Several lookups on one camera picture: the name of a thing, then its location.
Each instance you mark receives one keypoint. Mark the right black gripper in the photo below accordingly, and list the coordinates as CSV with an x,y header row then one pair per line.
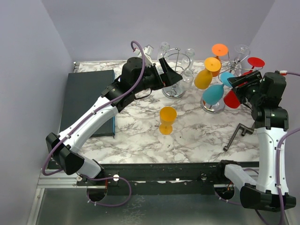
x,y
240,89

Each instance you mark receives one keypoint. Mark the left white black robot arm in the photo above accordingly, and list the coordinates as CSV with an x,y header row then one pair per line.
x,y
135,77

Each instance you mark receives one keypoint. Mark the chrome bottle rack centre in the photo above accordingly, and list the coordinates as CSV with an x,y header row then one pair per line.
x,y
174,91

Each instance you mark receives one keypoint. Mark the clear glass bottle front left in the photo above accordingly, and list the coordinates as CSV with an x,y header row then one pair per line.
x,y
160,70

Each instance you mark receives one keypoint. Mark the clear hanging wine glass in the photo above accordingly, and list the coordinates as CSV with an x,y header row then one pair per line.
x,y
243,52

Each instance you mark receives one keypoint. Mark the dark orange hanging wine glass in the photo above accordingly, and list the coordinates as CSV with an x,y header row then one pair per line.
x,y
219,50

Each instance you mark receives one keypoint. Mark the blue plastic wine glass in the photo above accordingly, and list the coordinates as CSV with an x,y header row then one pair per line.
x,y
213,94
224,78

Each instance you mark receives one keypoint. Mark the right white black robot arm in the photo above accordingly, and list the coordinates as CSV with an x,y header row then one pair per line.
x,y
270,191

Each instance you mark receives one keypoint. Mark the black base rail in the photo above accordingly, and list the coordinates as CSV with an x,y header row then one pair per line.
x,y
168,178

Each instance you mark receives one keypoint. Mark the orange standing plastic wine glass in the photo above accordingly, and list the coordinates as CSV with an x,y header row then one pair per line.
x,y
167,118

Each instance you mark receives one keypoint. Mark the clear glass bottle front right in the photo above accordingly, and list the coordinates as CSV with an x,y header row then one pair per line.
x,y
187,79

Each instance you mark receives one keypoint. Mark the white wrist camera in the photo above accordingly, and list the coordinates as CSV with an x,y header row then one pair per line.
x,y
281,72
147,50

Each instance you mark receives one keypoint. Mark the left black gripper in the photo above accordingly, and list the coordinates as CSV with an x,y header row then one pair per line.
x,y
169,78

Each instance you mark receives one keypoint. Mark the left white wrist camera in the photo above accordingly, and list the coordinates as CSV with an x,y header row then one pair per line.
x,y
147,50

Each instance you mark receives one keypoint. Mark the clear glass bottle back right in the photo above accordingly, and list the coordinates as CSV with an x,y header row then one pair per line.
x,y
188,58

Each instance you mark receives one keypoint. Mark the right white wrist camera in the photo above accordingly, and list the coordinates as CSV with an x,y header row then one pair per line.
x,y
281,72

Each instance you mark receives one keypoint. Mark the yellow-orange hanging wine glass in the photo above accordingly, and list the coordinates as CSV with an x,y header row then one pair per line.
x,y
204,77

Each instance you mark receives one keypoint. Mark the red plastic wine glass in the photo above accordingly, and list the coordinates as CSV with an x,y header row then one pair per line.
x,y
255,62
231,100

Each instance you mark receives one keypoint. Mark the chrome wine glass rack right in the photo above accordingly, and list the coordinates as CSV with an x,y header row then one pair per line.
x,y
220,105

